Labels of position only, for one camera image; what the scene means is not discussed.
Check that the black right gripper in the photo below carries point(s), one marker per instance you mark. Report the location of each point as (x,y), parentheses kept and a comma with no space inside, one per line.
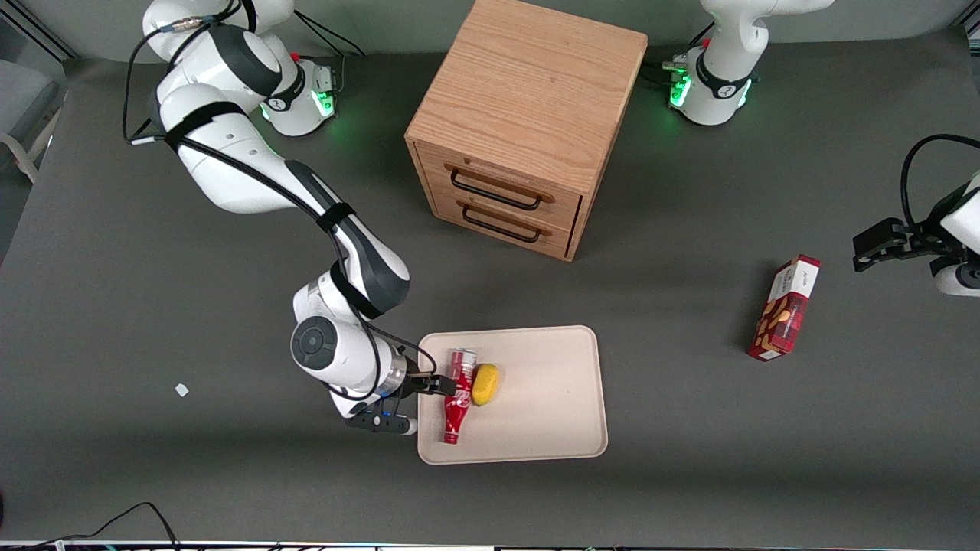
(418,382)

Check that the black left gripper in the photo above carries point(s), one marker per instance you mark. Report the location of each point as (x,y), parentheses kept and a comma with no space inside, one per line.
(921,239)

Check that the red coke bottle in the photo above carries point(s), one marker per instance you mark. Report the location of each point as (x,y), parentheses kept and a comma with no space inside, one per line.
(455,417)

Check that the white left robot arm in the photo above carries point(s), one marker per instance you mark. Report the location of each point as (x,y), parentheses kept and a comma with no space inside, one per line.
(727,46)

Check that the beige plastic tray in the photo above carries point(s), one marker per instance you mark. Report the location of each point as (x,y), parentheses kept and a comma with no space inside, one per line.
(543,398)

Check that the yellow lemon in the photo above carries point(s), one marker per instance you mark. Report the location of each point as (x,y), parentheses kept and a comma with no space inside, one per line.
(485,384)

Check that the red snack box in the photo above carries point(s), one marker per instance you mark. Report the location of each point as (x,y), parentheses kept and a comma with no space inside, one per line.
(785,310)

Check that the wooden drawer cabinet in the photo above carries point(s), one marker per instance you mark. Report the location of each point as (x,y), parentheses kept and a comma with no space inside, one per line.
(528,92)

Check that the grey chair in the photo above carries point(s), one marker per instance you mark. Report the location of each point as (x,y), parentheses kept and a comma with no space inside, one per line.
(27,107)

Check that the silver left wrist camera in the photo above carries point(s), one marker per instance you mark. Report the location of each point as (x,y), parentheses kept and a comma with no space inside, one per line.
(957,279)

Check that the aluminium frame rail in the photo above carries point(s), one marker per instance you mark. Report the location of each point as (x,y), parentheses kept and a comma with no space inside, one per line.
(38,34)

